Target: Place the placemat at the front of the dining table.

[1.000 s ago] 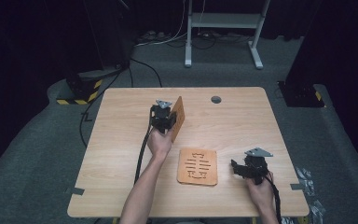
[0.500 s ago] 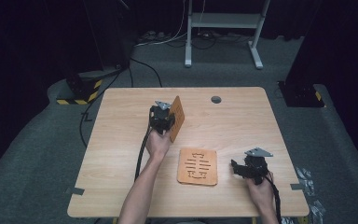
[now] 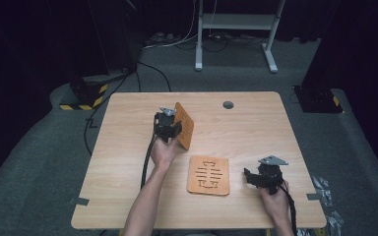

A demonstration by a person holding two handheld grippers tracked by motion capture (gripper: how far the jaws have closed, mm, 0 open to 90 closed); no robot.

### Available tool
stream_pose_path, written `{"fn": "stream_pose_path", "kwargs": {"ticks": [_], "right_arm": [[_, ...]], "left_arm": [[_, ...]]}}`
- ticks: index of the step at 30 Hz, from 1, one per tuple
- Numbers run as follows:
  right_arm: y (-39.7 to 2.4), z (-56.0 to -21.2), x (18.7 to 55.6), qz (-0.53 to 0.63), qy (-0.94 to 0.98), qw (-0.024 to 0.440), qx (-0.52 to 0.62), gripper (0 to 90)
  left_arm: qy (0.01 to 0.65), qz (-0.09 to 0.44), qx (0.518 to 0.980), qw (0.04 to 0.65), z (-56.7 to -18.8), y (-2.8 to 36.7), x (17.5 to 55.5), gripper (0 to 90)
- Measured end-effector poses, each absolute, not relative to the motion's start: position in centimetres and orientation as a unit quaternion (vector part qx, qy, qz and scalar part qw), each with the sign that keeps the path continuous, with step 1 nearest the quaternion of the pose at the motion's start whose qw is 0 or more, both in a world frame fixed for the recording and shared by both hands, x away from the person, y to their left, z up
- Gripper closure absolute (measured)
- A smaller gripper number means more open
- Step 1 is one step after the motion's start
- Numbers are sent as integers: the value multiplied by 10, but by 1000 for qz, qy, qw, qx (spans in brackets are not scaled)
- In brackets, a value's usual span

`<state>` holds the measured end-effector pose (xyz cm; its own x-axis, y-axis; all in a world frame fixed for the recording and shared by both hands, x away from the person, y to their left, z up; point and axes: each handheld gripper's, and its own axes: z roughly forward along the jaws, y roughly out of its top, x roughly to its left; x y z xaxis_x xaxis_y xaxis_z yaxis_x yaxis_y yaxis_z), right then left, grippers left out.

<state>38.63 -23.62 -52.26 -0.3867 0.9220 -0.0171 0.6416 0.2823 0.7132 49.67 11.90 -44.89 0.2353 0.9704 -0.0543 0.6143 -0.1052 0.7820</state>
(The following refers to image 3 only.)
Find white metal stand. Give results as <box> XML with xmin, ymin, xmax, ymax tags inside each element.
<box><xmin>194</xmin><ymin>0</ymin><xmax>287</xmax><ymax>74</ymax></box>

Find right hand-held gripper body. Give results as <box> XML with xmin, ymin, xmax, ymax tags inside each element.
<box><xmin>251</xmin><ymin>154</ymin><xmax>289</xmax><ymax>196</ymax></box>

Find black stand base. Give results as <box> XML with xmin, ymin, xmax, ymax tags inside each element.
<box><xmin>292</xmin><ymin>84</ymin><xmax>345</xmax><ymax>115</ymax></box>

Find person's right hand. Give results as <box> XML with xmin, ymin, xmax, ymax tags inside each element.
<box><xmin>260</xmin><ymin>181</ymin><xmax>291</xmax><ymax>225</ymax></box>

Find black power strip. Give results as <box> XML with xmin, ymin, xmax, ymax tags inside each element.
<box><xmin>144</xmin><ymin>31</ymin><xmax>180</xmax><ymax>47</ymax></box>

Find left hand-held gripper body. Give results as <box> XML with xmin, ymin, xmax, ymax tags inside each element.
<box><xmin>153</xmin><ymin>106</ymin><xmax>180</xmax><ymax>144</ymax></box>

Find black stand with striped base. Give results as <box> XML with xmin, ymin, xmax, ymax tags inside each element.
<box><xmin>58</xmin><ymin>0</ymin><xmax>139</xmax><ymax>112</ymax></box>

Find slotted wooden board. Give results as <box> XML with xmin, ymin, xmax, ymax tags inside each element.
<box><xmin>173</xmin><ymin>101</ymin><xmax>195</xmax><ymax>151</ymax></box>
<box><xmin>186</xmin><ymin>154</ymin><xmax>231</xmax><ymax>197</ymax></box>

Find person's left hand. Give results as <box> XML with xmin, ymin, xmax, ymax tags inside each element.
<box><xmin>150</xmin><ymin>134</ymin><xmax>182</xmax><ymax>169</ymax></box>

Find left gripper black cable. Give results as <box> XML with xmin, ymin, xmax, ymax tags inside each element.
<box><xmin>140</xmin><ymin>136</ymin><xmax>158</xmax><ymax>191</ymax></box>

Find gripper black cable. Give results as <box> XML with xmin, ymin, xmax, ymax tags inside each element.
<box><xmin>279</xmin><ymin>184</ymin><xmax>298</xmax><ymax>236</ymax></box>
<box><xmin>140</xmin><ymin>136</ymin><xmax>158</xmax><ymax>191</ymax></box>

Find crumpled silver foil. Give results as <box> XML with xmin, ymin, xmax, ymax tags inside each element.
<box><xmin>310</xmin><ymin>175</ymin><xmax>345</xmax><ymax>232</ymax></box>

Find white floor cable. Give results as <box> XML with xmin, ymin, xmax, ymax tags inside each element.
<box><xmin>142</xmin><ymin>0</ymin><xmax>200</xmax><ymax>50</ymax></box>

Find black floor cable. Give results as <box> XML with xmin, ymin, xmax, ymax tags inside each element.
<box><xmin>83</xmin><ymin>60</ymin><xmax>172</xmax><ymax>156</ymax></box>

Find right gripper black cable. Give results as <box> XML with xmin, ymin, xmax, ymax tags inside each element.
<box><xmin>279</xmin><ymin>184</ymin><xmax>298</xmax><ymax>236</ymax></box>

